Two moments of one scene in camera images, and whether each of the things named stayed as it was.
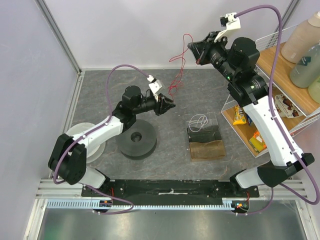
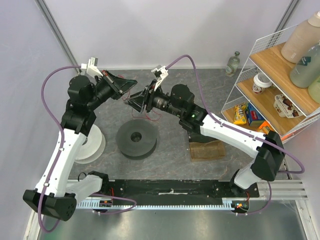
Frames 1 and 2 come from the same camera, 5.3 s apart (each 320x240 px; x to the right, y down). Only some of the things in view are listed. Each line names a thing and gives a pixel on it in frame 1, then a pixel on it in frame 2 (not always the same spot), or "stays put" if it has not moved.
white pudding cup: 285,107 stays put
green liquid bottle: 307,70 stays put
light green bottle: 314,90 stays put
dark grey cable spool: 139,141 stays put
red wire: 183,58 -> 132,112
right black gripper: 202,53 -> 147,100
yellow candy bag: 239,117 stays put
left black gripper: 161,106 -> 118,85
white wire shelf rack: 297,108 stays put
